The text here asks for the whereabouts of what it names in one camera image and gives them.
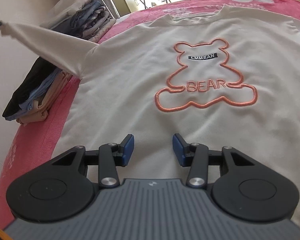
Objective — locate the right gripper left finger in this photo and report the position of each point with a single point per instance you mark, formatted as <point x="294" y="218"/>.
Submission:
<point x="67" y="184"/>

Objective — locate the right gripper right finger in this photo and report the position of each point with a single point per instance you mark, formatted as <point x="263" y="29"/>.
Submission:
<point x="238" y="184"/>

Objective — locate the white bear sweatshirt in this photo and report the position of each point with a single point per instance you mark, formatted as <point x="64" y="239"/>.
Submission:
<point x="227" y="78"/>

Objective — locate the near folded clothes stack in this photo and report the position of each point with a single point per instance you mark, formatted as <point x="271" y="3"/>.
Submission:
<point x="32" y="100"/>

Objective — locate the folded clothes stack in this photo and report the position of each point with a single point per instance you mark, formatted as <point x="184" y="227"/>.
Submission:
<point x="32" y="100"/>
<point x="86" y="19"/>

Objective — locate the far folded clothes stack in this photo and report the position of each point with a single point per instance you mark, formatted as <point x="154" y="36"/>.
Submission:
<point x="86" y="19"/>

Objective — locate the pink floral bed blanket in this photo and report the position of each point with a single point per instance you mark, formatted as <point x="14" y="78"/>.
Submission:
<point x="35" y="143"/>

